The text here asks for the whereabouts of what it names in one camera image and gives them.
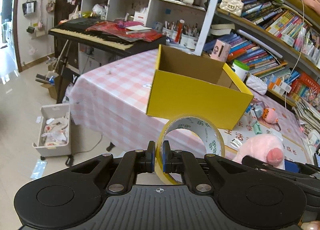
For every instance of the pink hanging bag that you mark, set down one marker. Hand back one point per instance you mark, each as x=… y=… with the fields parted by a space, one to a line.
x=50 y=6

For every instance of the stack of magazines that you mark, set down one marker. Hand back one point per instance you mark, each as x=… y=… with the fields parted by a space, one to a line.
x=306 y=115

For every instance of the pink cylindrical humidifier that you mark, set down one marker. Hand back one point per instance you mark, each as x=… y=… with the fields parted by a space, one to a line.
x=220 y=50

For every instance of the small blue grey toy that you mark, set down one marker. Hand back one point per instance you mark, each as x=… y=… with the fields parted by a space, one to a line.
x=255 y=110

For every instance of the thick cream book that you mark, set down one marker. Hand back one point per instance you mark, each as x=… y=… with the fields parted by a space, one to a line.
x=221 y=30

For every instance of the pink plush chick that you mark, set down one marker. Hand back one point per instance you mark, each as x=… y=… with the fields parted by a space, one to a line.
x=257 y=147

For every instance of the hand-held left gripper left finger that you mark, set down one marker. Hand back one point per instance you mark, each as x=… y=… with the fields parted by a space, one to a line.
x=151 y=157

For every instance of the pink checked tablecloth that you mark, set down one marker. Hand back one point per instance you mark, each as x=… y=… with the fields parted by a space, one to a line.
x=112 y=90

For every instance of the white jar green lid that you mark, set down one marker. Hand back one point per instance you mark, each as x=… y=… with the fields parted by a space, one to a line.
x=240 y=72

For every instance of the grey wooden bookshelf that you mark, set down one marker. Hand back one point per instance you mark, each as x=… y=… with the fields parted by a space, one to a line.
x=210 y=7

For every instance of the white notebook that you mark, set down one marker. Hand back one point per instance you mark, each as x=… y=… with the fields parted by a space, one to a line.
x=137 y=28

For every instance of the blue mask packet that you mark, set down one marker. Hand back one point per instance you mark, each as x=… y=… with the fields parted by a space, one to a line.
x=38 y=169

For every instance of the orange tiger plush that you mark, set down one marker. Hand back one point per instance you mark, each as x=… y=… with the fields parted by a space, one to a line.
x=270 y=116

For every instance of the white pen holder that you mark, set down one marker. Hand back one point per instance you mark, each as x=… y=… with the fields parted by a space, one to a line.
x=171 y=35
x=189 y=42

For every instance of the mint green small case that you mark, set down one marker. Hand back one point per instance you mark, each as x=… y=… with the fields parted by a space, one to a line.
x=257 y=128

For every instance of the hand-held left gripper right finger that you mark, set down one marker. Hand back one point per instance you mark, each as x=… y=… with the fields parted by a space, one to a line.
x=165 y=157

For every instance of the black white tote bag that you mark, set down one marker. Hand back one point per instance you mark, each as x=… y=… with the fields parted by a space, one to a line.
x=29 y=8

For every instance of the white box red label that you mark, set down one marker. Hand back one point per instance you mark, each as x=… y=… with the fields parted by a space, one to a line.
x=140 y=18

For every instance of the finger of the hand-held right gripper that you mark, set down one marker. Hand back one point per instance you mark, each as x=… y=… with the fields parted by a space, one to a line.
x=262 y=164
x=292 y=165

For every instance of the brown cardboard box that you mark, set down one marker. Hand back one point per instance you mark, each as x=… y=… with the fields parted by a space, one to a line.
x=51 y=91

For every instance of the white cubby shelf unit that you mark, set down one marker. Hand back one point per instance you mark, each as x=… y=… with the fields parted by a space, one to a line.
x=160 y=10

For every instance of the beige canvas tote bag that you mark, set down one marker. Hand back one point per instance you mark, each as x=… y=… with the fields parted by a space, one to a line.
x=74 y=13

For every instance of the cartoon printed table mat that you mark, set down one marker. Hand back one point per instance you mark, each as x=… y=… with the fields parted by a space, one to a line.
x=290 y=120

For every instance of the black electronic keyboard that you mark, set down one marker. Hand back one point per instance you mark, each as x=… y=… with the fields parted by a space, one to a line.
x=75 y=33

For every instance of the white storage bin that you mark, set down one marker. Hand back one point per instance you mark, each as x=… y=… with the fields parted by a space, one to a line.
x=42 y=142

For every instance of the yellow cardboard box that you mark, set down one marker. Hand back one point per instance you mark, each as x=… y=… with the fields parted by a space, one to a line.
x=195 y=102

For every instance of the red fabric bundle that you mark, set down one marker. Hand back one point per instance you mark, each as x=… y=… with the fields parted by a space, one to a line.
x=112 y=28

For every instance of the row of colourful books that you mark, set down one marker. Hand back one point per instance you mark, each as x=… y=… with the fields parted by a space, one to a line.
x=252 y=56
x=300 y=87
x=275 y=17

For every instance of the black keyboard stand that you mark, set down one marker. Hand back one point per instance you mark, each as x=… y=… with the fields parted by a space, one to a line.
x=63 y=70

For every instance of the white plastic bag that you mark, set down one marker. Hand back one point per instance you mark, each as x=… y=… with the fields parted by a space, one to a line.
x=99 y=10

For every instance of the person's right hand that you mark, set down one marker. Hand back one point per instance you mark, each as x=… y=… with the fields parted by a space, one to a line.
x=311 y=226

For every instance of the yellow adhesive tape roll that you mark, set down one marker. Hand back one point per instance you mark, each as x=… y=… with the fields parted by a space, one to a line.
x=212 y=140

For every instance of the white quilted purse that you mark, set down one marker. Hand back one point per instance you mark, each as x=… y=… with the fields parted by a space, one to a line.
x=257 y=84

